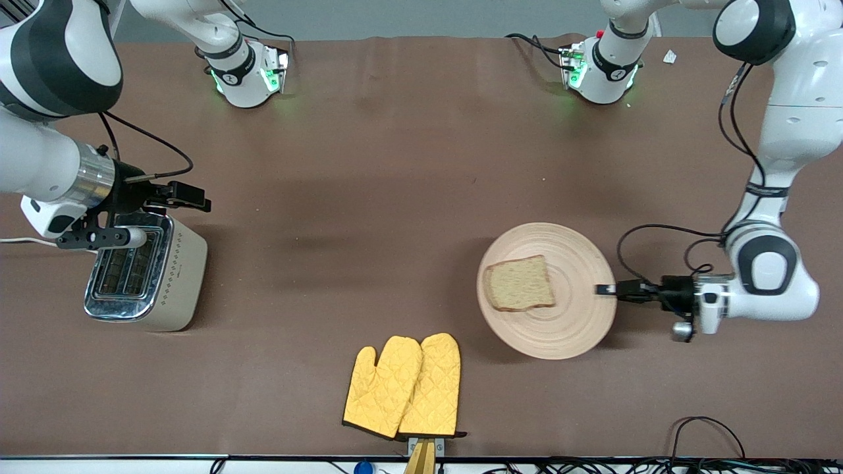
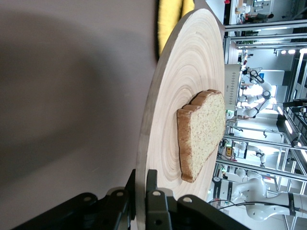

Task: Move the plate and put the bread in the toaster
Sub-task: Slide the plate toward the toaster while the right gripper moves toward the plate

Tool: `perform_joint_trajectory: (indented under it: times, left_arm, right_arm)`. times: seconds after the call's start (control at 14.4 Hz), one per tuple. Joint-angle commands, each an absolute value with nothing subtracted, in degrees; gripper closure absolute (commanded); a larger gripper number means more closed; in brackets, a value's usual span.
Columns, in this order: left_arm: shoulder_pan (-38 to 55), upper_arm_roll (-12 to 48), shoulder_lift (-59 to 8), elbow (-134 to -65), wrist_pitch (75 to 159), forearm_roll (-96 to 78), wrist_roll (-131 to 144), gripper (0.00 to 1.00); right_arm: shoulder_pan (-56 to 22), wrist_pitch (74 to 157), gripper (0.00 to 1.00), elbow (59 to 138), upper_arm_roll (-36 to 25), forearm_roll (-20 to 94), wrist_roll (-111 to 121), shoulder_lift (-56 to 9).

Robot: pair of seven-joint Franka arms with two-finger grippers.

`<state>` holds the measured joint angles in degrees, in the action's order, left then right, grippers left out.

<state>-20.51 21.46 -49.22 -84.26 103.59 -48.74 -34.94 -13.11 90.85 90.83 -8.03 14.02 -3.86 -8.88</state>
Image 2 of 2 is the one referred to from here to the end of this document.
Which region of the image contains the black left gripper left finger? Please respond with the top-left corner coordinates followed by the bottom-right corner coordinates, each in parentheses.
top-left (12, 169), bottom-right (136, 230)

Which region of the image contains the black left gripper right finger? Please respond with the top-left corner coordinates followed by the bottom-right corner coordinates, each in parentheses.
top-left (145, 169), bottom-right (245, 230)

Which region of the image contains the slice of bread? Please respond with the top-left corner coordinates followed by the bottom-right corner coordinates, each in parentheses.
top-left (177, 89), bottom-right (226, 183)

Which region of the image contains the round wooden plate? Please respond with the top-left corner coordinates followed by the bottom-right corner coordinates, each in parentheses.
top-left (135, 8), bottom-right (226, 230)

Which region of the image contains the beige chrome two-slot toaster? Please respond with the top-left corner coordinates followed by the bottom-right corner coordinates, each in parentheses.
top-left (224, 63), bottom-right (242, 111)

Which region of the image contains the aluminium frame beam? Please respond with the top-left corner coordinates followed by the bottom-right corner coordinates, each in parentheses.
top-left (224, 23), bottom-right (307, 32)

